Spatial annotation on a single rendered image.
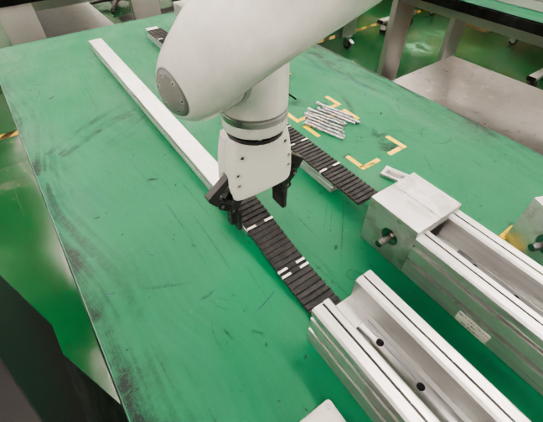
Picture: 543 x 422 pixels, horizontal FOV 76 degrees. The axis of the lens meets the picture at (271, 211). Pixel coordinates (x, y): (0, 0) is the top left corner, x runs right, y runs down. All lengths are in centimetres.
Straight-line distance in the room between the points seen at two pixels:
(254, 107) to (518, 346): 43
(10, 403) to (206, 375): 21
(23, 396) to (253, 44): 34
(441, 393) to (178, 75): 43
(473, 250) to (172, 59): 47
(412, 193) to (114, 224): 51
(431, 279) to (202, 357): 34
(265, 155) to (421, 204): 25
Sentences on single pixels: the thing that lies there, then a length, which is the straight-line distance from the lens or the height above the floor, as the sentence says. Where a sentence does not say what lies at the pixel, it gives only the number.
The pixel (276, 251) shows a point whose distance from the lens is 55.
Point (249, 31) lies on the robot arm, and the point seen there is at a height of 115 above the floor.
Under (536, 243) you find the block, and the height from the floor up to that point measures 83.
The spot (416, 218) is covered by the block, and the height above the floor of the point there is 87.
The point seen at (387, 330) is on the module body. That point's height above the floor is 83.
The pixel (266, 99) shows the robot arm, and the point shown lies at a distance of 40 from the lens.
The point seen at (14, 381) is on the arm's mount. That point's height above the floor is 94.
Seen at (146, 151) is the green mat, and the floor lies 78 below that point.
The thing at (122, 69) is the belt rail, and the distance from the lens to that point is 114.
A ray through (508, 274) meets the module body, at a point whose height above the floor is 84.
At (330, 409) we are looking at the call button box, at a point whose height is 84.
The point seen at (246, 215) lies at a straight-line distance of 59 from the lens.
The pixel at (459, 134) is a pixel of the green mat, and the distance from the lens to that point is 94.
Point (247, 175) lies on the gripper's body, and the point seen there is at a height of 94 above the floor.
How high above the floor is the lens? 125
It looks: 47 degrees down
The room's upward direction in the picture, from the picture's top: straight up
